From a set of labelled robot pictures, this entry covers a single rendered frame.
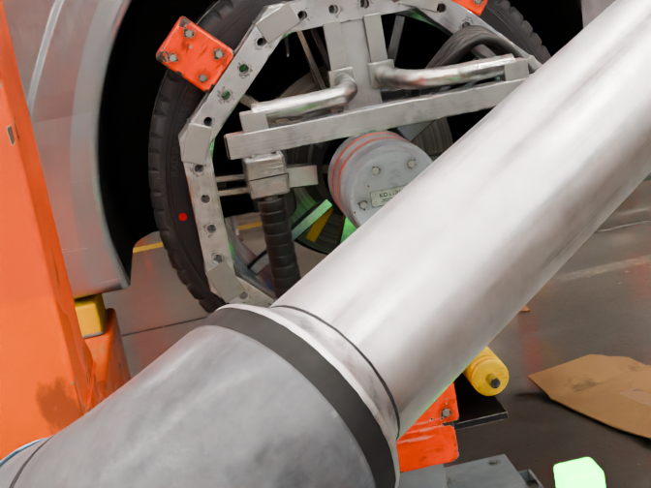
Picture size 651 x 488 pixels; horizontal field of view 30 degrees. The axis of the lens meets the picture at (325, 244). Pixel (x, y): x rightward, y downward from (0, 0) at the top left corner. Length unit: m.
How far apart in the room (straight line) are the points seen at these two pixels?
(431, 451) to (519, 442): 1.03
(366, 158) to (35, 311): 0.52
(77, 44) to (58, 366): 0.61
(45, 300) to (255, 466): 0.86
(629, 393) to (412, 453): 1.28
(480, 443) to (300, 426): 2.44
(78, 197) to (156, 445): 1.35
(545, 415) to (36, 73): 1.66
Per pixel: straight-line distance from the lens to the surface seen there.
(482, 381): 1.88
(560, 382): 3.16
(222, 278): 1.76
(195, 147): 1.72
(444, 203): 0.58
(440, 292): 0.55
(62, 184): 1.83
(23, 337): 1.35
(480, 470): 2.26
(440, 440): 1.88
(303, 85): 1.93
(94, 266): 1.86
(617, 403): 3.03
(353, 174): 1.63
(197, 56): 1.71
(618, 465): 2.74
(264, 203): 1.52
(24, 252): 1.32
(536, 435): 2.93
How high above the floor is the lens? 1.19
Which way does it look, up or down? 14 degrees down
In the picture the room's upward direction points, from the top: 10 degrees counter-clockwise
